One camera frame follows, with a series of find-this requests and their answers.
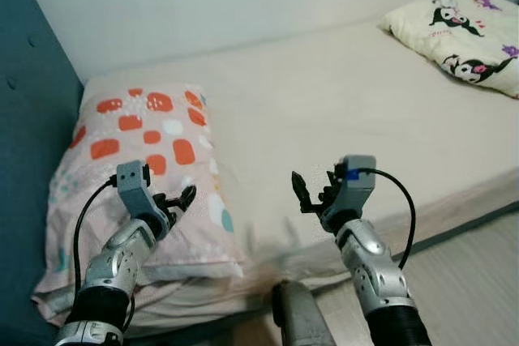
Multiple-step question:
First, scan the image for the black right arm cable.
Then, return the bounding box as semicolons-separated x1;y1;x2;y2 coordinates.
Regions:
355;166;418;271

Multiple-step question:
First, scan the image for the cream cartoon print blanket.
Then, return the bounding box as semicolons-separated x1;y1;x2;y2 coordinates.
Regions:
380;0;519;100

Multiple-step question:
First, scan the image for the dark teal bed frame rail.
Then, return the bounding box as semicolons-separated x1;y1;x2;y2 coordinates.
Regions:
308;200;519;294

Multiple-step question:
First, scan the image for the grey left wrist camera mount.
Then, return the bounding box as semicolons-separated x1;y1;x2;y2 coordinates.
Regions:
115;160;153;219

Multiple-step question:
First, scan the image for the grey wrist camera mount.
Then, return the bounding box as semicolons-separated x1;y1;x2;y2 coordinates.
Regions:
332;154;379;222
115;160;153;219

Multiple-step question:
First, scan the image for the cream bed mattress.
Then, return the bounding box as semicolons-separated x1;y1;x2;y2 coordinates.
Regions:
31;15;519;340

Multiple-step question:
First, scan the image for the pink pillow with orange spots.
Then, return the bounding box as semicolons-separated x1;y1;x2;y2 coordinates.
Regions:
32;81;246;321

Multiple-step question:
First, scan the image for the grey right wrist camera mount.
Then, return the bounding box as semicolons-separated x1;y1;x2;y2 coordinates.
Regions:
332;154;379;222

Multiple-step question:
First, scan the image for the grey robot leg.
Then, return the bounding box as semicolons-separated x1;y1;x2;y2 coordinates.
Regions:
271;279;338;346

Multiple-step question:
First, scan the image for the teal upholstered headboard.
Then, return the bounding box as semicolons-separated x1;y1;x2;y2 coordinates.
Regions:
0;0;87;346

